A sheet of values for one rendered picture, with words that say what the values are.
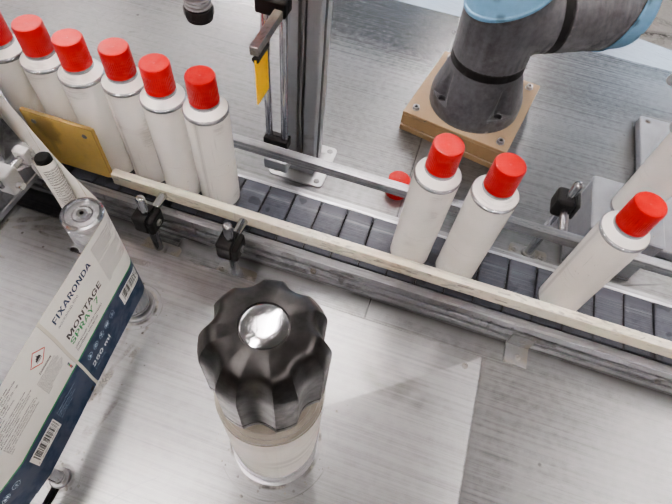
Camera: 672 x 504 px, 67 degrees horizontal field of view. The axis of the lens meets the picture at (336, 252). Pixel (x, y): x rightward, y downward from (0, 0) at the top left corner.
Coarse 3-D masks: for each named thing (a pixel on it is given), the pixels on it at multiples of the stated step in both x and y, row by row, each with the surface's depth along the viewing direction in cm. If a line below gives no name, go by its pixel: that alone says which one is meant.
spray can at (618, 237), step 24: (648, 192) 49; (624, 216) 50; (648, 216) 48; (600, 240) 52; (624, 240) 51; (648, 240) 51; (576, 264) 57; (600, 264) 54; (624, 264) 53; (552, 288) 62; (576, 288) 58; (600, 288) 58
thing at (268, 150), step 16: (240, 144) 65; (256, 144) 65; (288, 160) 65; (304, 160) 64; (320, 160) 64; (336, 176) 65; (352, 176) 64; (368, 176) 64; (400, 192) 63; (512, 224) 62; (528, 224) 62; (560, 240) 61; (576, 240) 61; (640, 256) 60; (656, 272) 61
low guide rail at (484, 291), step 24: (144, 192) 68; (168, 192) 66; (192, 192) 66; (240, 216) 65; (264, 216) 65; (312, 240) 64; (336, 240) 64; (384, 264) 64; (408, 264) 63; (456, 288) 63; (480, 288) 62; (528, 312) 62; (552, 312) 61; (576, 312) 61; (624, 336) 60; (648, 336) 60
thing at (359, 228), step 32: (128, 192) 70; (256, 192) 71; (288, 192) 72; (320, 224) 69; (352, 224) 70; (384, 224) 70; (512, 288) 66; (544, 320) 64; (608, 320) 65; (640, 320) 65; (640, 352) 63
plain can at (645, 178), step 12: (660, 144) 61; (660, 156) 60; (648, 168) 62; (660, 168) 60; (636, 180) 64; (648, 180) 62; (660, 180) 61; (624, 192) 67; (636, 192) 65; (660, 192) 62; (612, 204) 69; (624, 204) 67
